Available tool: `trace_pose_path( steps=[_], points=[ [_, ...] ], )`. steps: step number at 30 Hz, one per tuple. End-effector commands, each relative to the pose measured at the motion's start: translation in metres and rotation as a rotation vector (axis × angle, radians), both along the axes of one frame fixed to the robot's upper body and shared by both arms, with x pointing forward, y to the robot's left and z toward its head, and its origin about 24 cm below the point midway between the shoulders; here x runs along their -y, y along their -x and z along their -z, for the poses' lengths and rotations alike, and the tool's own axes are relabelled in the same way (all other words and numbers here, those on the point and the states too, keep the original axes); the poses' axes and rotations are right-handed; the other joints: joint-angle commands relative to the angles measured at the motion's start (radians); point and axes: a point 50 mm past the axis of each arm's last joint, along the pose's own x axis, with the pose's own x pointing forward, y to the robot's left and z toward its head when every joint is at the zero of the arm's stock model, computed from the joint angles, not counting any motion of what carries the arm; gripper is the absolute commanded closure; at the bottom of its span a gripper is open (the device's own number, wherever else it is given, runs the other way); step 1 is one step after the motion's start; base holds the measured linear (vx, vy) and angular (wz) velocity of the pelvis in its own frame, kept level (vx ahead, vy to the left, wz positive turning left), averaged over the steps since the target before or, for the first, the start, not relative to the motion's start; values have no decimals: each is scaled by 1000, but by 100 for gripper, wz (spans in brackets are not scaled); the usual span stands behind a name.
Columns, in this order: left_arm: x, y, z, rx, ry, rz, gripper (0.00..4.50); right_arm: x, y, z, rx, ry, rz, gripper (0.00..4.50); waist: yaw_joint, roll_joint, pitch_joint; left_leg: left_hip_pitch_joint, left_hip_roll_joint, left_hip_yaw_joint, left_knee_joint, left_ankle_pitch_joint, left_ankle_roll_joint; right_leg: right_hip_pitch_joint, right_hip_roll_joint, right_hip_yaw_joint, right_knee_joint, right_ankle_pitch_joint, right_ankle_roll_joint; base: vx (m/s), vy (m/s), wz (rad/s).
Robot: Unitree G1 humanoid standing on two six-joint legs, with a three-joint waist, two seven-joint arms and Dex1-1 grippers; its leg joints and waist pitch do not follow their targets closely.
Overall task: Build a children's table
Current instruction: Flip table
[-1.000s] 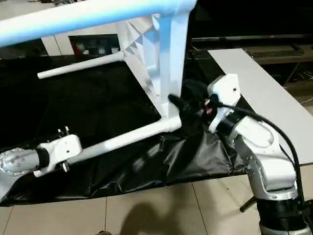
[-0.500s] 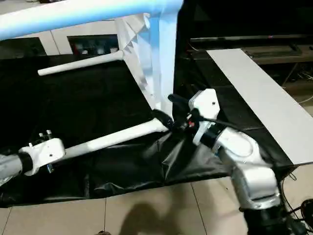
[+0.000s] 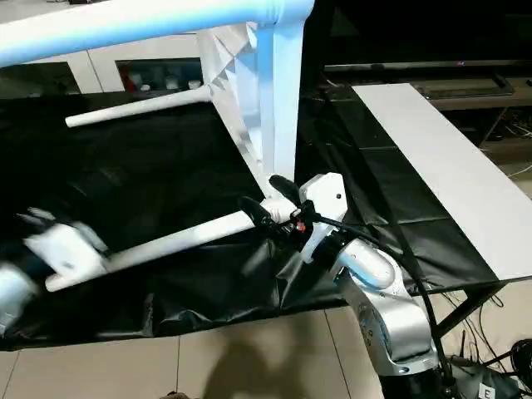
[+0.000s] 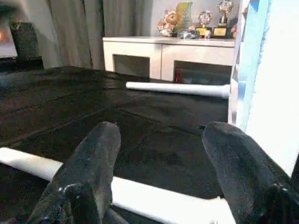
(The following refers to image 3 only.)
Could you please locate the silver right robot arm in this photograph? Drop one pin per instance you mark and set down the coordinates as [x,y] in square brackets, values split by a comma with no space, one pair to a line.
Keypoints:
[382,299]

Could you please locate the black work mat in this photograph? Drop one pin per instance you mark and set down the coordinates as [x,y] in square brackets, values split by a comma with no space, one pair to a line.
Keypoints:
[124,174]

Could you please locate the white flat board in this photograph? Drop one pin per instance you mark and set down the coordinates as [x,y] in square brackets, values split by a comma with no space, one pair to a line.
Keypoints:
[449,174]

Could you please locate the black metal stand leg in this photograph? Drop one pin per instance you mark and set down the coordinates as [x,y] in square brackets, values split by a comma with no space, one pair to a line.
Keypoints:
[469,309]

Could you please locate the white cabinet with glass doors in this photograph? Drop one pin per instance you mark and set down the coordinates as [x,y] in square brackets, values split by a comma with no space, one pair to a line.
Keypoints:
[104,62]

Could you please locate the black object with white label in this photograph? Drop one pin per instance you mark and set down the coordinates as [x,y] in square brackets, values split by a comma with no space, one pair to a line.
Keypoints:
[486,384]

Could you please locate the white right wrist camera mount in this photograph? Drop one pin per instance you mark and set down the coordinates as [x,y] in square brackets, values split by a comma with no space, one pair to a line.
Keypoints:
[326,195]

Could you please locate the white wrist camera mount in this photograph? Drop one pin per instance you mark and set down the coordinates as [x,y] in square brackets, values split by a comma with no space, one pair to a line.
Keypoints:
[326,195]
[66,249]

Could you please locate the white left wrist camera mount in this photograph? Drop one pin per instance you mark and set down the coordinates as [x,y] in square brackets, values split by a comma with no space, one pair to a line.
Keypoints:
[66,249]

